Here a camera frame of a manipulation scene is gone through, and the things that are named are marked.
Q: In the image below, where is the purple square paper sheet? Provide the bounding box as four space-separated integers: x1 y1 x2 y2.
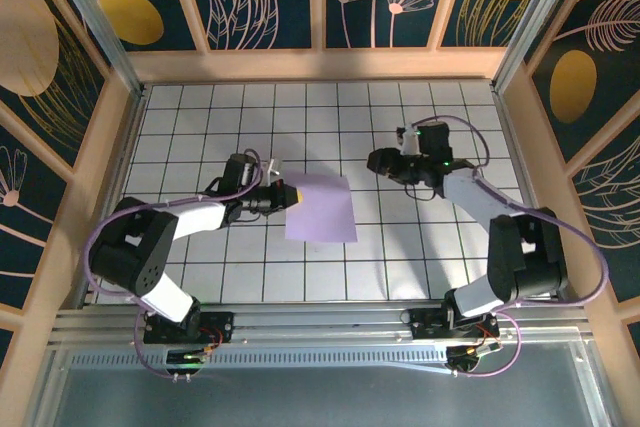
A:
283 172 359 243

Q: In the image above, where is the grey metal sheet panel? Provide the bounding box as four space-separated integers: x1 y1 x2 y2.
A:
34 341 616 427

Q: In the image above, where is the aluminium table side rail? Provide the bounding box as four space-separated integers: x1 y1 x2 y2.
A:
74 86 149 308
492 86 571 303

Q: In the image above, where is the aluminium mounting rail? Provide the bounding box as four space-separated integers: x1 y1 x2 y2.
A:
49 301 591 348

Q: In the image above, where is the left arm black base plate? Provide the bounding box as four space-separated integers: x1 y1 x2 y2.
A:
143 310 235 346

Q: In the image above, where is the aluminium frame post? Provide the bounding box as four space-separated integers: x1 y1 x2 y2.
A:
492 0 589 93
42 0 146 98

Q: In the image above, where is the slotted grey cable duct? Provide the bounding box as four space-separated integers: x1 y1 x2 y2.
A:
69 346 451 369

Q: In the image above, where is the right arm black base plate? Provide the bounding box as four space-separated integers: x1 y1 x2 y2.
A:
409 306 501 341

